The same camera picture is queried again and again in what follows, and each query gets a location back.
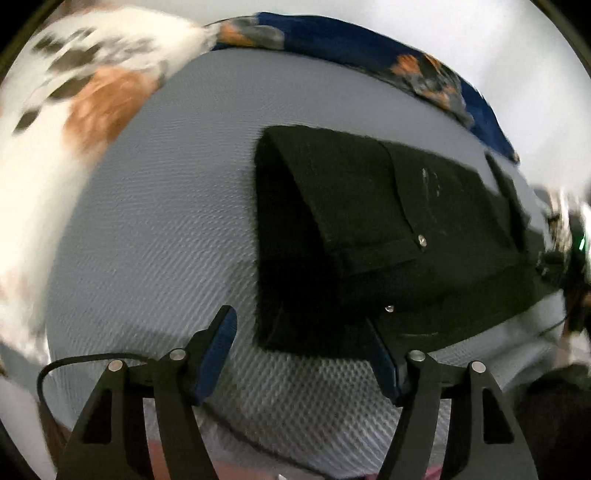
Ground grey mesh mattress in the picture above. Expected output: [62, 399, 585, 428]
[47, 49, 562, 479]

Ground black white striped cloth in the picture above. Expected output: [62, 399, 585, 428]
[533, 185, 590, 252]

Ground white floral pillow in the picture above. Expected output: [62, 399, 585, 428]
[1, 6, 215, 364]

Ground black denim pants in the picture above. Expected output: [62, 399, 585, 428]
[253, 126, 553, 359]

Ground navy floral blanket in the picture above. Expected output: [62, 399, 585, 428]
[211, 12, 520, 164]

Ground black cable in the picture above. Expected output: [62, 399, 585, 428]
[36, 352, 158, 416]

